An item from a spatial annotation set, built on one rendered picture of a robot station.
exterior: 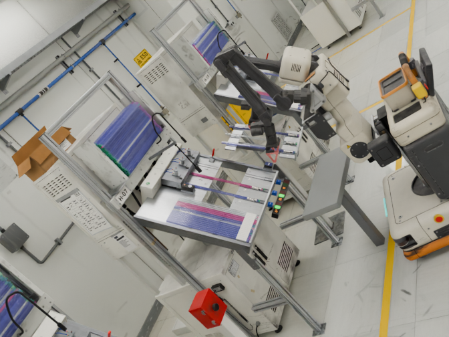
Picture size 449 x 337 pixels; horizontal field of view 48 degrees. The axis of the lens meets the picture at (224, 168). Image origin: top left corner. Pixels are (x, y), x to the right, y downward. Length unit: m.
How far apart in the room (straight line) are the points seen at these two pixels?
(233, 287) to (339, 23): 4.97
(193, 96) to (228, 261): 1.55
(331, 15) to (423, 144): 4.90
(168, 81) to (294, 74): 1.70
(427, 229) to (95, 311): 2.75
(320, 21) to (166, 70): 3.74
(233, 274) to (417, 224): 1.11
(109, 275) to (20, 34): 2.40
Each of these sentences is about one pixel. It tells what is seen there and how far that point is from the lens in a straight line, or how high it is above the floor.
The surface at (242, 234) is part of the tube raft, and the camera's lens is 2.90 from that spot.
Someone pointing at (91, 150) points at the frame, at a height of 1.65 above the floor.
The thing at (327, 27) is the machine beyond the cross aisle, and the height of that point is 0.29.
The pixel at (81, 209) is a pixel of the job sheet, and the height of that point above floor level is 1.42.
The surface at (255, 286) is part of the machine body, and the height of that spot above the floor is 0.34.
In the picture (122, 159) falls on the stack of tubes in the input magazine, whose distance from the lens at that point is 3.06.
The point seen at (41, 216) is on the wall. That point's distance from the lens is 4.45.
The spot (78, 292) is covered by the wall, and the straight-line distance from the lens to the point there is 4.43.
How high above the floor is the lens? 1.97
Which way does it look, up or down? 18 degrees down
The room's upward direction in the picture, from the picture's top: 42 degrees counter-clockwise
